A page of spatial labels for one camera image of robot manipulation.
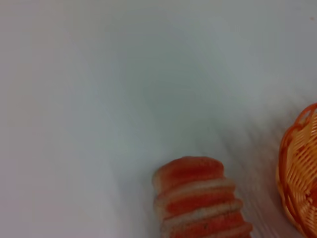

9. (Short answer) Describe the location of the orange striped bread loaf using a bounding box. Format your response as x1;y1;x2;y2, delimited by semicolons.
152;155;255;238

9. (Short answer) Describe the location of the orange woven plastic basket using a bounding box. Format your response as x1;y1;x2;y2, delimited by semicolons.
275;103;317;238

